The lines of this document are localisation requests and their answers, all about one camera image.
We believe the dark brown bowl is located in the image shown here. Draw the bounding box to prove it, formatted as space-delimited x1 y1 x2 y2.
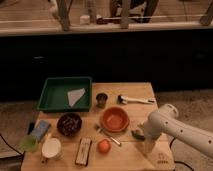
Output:
57 113 82 137

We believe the green pepper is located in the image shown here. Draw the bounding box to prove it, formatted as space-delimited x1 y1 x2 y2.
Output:
131 130 145 141

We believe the blue sponge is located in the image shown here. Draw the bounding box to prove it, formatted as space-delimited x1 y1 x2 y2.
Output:
31 120 51 142

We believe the metal fork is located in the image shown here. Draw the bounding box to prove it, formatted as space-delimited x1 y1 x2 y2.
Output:
94 124 122 147

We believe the orange bowl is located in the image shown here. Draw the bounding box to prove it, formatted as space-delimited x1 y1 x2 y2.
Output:
100 107 129 132

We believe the orange fruit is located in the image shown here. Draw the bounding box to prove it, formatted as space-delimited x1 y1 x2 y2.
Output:
97 139 111 154

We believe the black cable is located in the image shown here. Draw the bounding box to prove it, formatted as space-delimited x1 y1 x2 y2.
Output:
0 133 25 157
168 137 196 171

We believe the black cable left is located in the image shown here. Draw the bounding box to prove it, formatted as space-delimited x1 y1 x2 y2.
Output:
0 133 25 157

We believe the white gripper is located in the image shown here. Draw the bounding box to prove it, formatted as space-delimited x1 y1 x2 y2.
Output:
138 121 161 155

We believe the white cup on shelf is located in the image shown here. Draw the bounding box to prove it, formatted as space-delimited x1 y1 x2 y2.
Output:
80 15 90 25

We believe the small metal cup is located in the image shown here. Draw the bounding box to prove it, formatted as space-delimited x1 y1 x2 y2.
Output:
96 93 108 108

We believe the green plastic cup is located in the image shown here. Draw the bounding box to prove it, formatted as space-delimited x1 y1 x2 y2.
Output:
20 135 38 152

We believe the white mug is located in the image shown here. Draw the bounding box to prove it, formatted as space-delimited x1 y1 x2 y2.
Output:
41 138 62 163

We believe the wooden block with metal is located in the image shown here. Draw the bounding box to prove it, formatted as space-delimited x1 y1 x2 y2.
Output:
75 138 92 166

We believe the black cable right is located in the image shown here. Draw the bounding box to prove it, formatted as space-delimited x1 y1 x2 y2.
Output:
168 137 196 171

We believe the green plastic tray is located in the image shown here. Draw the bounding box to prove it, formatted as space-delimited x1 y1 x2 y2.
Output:
38 77 92 113

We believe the white handled brush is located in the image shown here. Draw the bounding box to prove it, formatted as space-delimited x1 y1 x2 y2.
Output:
118 95 155 104

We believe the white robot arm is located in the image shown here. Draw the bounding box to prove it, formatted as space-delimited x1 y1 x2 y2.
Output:
141 104 213 158

